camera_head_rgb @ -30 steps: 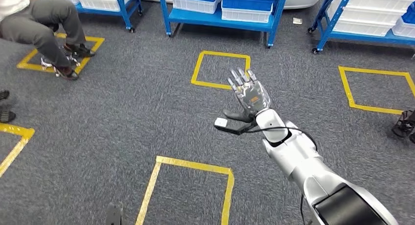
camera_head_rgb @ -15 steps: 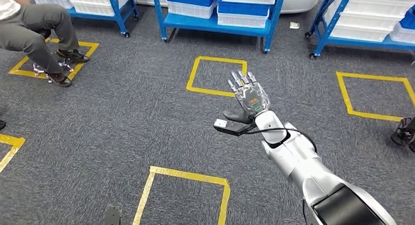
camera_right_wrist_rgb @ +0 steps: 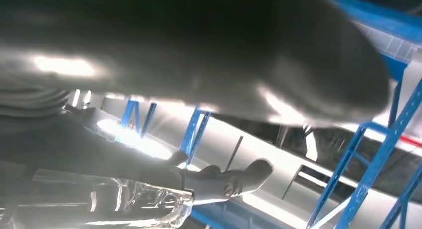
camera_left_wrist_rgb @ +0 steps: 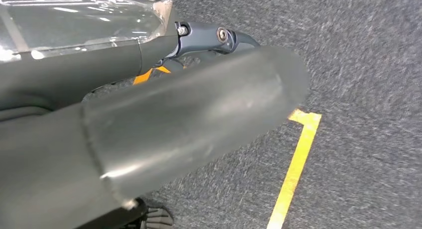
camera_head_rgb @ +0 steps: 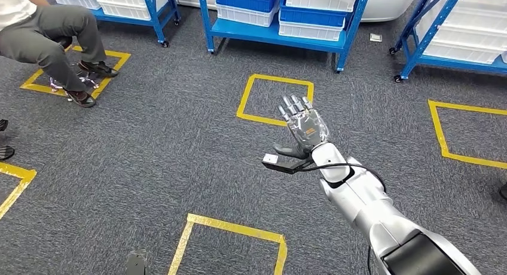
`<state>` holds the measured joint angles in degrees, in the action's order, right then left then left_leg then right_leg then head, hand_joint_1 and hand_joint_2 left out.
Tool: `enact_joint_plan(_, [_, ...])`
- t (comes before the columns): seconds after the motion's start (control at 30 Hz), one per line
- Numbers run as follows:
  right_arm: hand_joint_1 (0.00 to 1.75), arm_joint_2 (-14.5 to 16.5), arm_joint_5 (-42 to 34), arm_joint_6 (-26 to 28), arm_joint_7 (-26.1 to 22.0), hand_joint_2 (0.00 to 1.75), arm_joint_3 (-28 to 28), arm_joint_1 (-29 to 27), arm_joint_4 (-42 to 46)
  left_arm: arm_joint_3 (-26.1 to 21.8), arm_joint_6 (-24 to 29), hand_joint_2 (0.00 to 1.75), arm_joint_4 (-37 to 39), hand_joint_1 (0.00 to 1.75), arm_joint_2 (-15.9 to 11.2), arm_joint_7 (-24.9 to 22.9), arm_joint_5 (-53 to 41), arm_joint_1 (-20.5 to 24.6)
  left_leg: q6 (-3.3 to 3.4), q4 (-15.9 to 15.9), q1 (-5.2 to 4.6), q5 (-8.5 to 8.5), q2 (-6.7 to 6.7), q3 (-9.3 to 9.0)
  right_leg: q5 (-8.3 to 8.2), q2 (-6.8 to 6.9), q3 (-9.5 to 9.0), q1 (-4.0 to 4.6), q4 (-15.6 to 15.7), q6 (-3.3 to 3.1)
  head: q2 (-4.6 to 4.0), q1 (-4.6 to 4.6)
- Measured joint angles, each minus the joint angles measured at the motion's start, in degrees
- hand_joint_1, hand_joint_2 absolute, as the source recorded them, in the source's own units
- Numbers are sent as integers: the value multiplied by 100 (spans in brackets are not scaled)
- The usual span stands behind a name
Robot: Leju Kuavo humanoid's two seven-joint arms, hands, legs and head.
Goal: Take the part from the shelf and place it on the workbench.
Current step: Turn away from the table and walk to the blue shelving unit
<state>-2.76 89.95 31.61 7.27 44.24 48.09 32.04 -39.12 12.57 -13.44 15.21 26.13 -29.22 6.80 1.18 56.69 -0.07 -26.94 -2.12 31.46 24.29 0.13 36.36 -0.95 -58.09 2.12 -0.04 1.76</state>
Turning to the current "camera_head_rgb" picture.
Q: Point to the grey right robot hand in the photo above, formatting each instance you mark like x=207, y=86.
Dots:
x=309, y=128

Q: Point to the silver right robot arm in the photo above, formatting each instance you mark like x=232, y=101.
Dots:
x=368, y=210

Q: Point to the blue metal shelf rack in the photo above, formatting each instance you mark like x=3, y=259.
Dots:
x=152, y=17
x=257, y=33
x=410, y=57

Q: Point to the yellow floor tape square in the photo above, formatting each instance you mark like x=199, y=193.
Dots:
x=115, y=63
x=437, y=126
x=243, y=103

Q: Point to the blue plastic crate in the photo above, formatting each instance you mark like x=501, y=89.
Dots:
x=313, y=16
x=237, y=0

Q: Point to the metal floor socket plate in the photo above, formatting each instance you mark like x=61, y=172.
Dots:
x=375, y=37

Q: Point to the white car with red stripe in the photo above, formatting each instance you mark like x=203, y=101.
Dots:
x=388, y=4

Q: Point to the white plastic crate stack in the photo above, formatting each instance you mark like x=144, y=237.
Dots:
x=122, y=6
x=463, y=39

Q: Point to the black swivel stool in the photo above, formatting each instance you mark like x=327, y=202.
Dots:
x=85, y=81

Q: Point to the person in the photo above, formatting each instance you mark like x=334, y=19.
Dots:
x=39, y=39

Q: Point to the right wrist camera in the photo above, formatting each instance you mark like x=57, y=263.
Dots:
x=273, y=161

